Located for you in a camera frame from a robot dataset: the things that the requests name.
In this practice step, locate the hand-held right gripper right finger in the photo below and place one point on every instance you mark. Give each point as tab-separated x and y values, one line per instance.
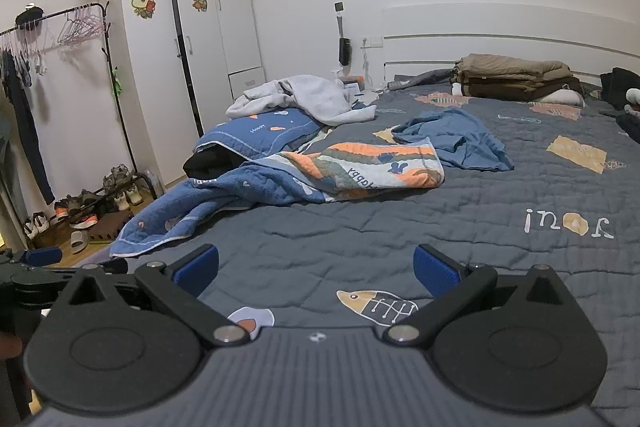
435	272

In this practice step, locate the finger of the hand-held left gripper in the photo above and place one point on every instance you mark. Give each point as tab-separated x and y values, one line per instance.
44	257
114	267

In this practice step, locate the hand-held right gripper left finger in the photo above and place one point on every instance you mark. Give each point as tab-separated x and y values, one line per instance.
195	269

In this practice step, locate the blue orange striped blanket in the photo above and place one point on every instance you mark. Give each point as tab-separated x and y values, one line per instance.
350	167

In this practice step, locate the folded brown clothes stack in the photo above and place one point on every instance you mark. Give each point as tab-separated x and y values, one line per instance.
510	72

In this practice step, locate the black clothes rack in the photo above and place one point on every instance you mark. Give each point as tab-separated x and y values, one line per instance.
106	32

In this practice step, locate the black clothes pile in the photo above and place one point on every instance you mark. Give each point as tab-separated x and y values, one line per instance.
620	82

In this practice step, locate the brown shoe rack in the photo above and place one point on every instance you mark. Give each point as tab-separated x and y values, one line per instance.
112	224

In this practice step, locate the row of shoes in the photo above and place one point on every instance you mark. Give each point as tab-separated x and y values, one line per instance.
80	207

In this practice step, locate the black cloth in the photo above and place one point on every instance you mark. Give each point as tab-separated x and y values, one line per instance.
205	167

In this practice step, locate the dark hanging pants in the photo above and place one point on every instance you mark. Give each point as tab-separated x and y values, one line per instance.
27	132

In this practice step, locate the blue shirt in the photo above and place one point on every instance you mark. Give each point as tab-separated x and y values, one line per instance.
450	137

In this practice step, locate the blue printed pillow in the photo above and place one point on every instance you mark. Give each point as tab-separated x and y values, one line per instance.
250	132

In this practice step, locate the green hanging item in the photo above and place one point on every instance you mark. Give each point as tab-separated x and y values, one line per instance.
117	82

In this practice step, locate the white wardrobe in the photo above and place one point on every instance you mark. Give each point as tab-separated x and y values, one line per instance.
145	82

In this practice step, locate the dark grey pillow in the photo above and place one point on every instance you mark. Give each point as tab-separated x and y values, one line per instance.
425	79

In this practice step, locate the orange box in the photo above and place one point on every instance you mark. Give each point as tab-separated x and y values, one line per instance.
350	84

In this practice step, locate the light grey hoodie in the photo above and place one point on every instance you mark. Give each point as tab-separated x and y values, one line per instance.
320	99

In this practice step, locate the row of white hangers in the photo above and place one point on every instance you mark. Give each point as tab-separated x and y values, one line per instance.
30	49

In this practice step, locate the white pillow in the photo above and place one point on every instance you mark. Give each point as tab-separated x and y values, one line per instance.
560	97

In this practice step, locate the bunch of pink hangers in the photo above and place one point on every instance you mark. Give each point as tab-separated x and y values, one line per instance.
75	29

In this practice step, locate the black hat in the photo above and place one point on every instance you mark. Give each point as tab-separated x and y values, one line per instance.
30	17

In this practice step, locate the white headboard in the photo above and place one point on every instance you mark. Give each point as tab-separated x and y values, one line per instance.
500	24

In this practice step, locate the white garment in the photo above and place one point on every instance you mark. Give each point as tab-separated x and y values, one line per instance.
634	95

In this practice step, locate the white wall socket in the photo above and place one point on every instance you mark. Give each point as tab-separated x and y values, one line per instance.
372	42

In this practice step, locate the black wall-hung device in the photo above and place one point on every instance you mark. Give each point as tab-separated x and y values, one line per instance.
344	51

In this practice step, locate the small wall gadget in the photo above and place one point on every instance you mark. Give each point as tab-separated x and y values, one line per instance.
339	7

